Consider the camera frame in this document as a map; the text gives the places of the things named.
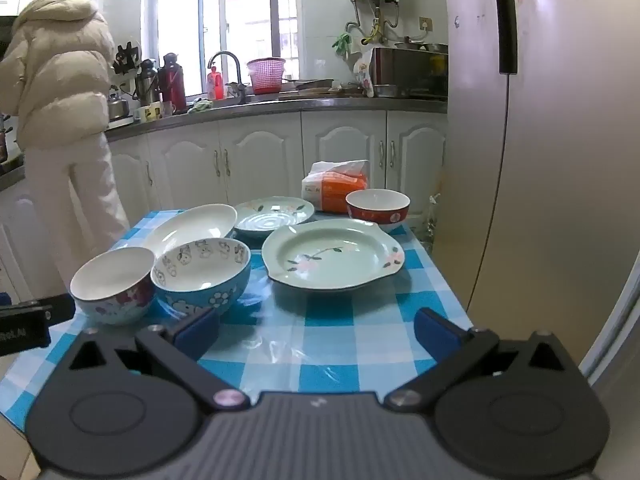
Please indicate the white lower kitchen cabinets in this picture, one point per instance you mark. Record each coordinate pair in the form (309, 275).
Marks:
(260, 160)

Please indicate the floral oven mitt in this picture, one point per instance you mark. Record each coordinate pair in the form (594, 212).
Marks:
(364, 72)

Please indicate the steel basin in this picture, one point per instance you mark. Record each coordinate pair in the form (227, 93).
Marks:
(387, 91)

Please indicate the kitchen window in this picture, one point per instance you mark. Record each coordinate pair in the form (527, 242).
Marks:
(185, 20)

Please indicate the stainless steel countertop cabinet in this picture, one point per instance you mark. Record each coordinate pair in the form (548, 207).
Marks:
(410, 70)

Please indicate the white bowl red floral print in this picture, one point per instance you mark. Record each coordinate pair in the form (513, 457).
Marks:
(110, 275)

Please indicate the red and white bowl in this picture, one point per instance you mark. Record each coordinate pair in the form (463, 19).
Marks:
(377, 215)

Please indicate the water heater pipes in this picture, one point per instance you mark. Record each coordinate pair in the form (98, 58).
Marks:
(380, 20)

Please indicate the blue checkered tablecloth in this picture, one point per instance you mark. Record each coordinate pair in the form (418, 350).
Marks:
(300, 330)

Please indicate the clear plastic bag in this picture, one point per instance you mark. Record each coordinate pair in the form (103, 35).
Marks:
(432, 220)

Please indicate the round green rippled floral plate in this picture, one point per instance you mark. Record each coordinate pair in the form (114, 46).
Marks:
(272, 220)

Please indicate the green rag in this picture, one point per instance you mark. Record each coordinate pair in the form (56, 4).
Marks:
(200, 105)

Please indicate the red thermos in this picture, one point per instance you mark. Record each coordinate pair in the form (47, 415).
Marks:
(172, 87)

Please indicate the white oval plate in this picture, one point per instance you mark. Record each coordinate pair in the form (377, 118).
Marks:
(195, 227)

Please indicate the white and yellow mug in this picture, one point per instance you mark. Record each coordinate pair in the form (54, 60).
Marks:
(145, 113)

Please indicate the black knife rack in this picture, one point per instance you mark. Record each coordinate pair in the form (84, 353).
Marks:
(125, 57)

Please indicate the steel kitchen faucet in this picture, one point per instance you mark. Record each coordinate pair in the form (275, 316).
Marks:
(239, 77)

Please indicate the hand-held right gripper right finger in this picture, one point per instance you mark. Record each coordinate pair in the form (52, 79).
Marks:
(432, 332)

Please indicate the beige refrigerator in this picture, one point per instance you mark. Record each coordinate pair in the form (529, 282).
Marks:
(550, 160)

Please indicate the steel pot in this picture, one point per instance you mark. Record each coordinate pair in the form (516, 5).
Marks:
(425, 47)

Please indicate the wall outlet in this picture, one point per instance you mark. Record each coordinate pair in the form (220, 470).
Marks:
(426, 23)

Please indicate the orange tissue pack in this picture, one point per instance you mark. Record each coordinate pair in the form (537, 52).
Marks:
(340, 187)

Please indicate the large green eared floral plate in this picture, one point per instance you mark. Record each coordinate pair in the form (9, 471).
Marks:
(330, 255)

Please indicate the red detergent bottle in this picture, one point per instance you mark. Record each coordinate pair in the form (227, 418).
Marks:
(215, 87)

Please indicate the pink plastic basket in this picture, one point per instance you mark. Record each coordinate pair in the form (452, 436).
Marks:
(265, 76)

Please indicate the wooden cutting board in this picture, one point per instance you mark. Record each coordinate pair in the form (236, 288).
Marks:
(320, 94)

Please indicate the metal pan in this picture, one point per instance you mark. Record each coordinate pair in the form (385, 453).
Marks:
(315, 84)

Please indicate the steel kettle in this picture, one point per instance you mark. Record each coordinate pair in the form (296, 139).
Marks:
(118, 107)

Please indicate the green hanging cloth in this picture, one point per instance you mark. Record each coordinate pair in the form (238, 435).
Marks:
(343, 44)

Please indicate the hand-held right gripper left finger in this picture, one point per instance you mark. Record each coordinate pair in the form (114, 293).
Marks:
(200, 330)

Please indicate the blue bowl cartoon print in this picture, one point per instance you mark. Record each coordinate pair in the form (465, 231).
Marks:
(200, 265)

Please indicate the dark steel thermos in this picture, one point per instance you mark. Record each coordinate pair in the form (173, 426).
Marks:
(147, 82)

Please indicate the dark kitchen countertop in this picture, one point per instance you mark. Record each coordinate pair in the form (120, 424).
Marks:
(300, 106)

